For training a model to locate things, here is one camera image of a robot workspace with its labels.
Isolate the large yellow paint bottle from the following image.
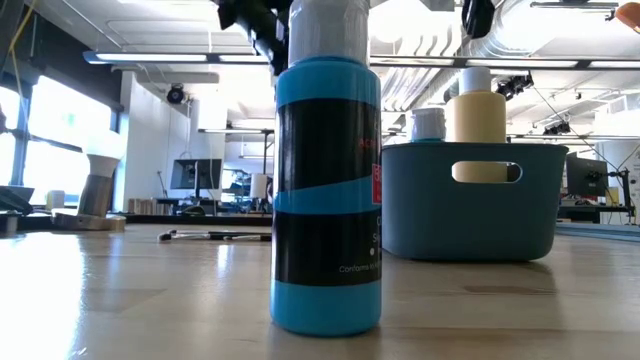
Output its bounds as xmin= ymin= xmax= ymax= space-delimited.
xmin=444 ymin=66 xmax=508 ymax=184

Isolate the small teal paint bottle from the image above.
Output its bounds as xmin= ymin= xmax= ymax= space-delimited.
xmin=409 ymin=106 xmax=448 ymax=144

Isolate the white background cup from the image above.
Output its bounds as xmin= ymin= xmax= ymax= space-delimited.
xmin=249 ymin=173 xmax=271 ymax=200

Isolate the small blue paint bottle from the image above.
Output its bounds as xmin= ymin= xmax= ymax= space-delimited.
xmin=269 ymin=0 xmax=384 ymax=338

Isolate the black ceiling camera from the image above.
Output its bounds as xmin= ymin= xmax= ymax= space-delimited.
xmin=165 ymin=83 xmax=187 ymax=105

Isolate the black background desk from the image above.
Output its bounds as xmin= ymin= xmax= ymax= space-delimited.
xmin=556 ymin=202 xmax=637 ymax=225

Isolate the wooden slat rack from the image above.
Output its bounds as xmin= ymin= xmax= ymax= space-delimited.
xmin=127 ymin=198 xmax=169 ymax=216

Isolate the small white container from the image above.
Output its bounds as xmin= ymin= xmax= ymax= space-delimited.
xmin=45 ymin=189 xmax=67 ymax=210

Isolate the black ceiling fixture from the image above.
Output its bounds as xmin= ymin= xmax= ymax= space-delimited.
xmin=529 ymin=0 xmax=621 ymax=22

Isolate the black computer monitor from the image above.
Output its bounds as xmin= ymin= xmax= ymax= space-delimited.
xmin=566 ymin=151 xmax=609 ymax=198
xmin=170 ymin=158 xmax=224 ymax=201

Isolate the black ceiling spotlight cluster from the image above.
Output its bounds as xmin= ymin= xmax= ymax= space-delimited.
xmin=491 ymin=72 xmax=535 ymax=103
xmin=542 ymin=119 xmax=572 ymax=136

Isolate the black paintbrush silver ferrule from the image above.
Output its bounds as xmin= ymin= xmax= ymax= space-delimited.
xmin=157 ymin=229 xmax=274 ymax=243

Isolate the teal plastic bin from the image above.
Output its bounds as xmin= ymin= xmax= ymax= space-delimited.
xmin=380 ymin=142 xmax=570 ymax=263

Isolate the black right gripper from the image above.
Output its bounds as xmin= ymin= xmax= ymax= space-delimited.
xmin=460 ymin=0 xmax=497 ymax=40

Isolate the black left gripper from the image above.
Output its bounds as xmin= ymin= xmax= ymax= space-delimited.
xmin=217 ymin=0 xmax=292 ymax=77

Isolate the blue-handled paintbrush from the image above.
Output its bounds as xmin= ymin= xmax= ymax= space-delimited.
xmin=172 ymin=228 xmax=274 ymax=237

